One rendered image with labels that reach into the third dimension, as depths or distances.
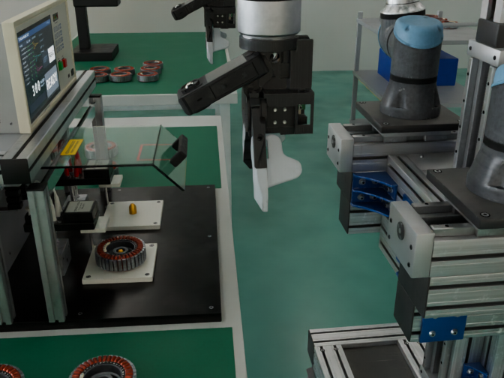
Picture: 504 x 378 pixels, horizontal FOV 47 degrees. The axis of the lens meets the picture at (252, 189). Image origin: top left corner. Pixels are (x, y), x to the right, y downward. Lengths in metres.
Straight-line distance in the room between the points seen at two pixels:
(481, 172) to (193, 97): 0.58
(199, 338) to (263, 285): 1.52
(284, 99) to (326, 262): 2.19
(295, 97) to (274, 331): 1.77
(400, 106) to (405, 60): 0.11
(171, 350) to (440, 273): 0.51
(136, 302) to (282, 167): 0.62
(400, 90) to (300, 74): 0.81
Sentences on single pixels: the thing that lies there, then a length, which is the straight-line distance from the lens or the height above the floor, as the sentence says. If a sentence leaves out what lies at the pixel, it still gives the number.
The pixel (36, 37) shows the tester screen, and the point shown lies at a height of 1.27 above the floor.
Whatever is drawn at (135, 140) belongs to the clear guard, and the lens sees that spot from 1.24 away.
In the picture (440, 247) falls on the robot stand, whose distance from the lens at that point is 1.07.
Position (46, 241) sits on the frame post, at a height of 0.95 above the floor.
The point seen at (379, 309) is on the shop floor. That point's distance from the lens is 2.57.
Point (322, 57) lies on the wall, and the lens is 6.74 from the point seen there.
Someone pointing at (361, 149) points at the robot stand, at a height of 0.96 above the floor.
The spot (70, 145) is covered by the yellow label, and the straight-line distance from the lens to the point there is 1.25.
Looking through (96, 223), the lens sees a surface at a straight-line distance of 1.31.
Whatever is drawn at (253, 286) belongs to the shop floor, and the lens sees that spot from 2.65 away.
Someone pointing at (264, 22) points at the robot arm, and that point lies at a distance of 0.68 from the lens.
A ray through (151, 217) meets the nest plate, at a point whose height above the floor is 0.78.
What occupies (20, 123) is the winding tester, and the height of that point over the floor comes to 1.14.
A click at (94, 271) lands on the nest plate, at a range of 1.34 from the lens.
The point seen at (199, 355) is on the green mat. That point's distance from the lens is 1.12.
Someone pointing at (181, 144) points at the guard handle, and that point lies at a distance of 1.21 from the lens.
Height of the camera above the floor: 1.47
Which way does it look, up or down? 24 degrees down
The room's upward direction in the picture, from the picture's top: straight up
